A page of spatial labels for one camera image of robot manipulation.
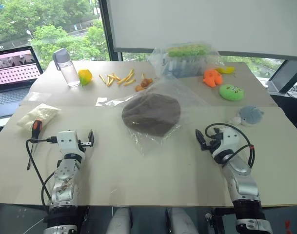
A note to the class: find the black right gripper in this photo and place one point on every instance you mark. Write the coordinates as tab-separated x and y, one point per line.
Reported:
211	145

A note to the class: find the small clear bag white label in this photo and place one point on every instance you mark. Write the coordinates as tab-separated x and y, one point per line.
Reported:
101	101

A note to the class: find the yellow green mango toy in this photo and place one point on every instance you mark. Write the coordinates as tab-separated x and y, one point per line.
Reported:
85	76

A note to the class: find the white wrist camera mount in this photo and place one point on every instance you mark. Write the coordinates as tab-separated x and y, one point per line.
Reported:
67	141
230	139

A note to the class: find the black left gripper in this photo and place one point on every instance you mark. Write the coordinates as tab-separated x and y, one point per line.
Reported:
83	143

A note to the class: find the brown toy chicken nugget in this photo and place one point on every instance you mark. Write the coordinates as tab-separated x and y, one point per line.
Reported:
139	88

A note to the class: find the yellow plush toy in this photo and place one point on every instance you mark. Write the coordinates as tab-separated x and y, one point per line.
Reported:
226	70

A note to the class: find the large clear plastic bag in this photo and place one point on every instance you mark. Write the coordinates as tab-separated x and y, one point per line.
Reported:
150	144

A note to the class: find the dark window frame post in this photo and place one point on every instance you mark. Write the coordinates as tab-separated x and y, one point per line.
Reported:
108	29

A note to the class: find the green capped tube rack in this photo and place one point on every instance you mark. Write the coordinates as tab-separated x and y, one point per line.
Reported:
184	58

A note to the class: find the orange toy nuggets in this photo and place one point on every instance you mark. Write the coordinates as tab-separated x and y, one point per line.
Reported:
146	83

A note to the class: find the green plush toy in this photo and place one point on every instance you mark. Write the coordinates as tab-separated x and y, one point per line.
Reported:
231	92

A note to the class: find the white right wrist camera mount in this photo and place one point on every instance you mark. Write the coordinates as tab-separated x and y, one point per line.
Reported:
230	139

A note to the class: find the blue grey plush toy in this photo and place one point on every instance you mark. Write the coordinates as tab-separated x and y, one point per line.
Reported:
250	115

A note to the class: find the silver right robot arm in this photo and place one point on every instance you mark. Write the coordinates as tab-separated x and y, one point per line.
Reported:
241	180

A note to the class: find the white screen panel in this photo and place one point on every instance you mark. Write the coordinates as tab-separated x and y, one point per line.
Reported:
202	24

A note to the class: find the orange plush toy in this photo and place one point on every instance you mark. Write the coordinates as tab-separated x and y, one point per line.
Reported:
212	78

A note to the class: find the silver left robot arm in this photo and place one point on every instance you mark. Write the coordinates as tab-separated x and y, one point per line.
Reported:
65	175

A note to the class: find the grey open laptop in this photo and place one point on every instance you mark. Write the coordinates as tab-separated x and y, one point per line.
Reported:
14	65

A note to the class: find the white granule packet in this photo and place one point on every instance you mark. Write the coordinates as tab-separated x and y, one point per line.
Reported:
39	113

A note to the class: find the clear bottle grey lid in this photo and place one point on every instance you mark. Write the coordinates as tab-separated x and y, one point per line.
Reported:
69	73

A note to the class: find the yellow toy french fry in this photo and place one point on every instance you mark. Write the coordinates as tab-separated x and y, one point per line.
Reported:
131	72
102	79
143	76
125	79
116	76
110	81
130	83

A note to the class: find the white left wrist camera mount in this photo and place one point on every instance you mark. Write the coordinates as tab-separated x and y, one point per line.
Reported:
67	141

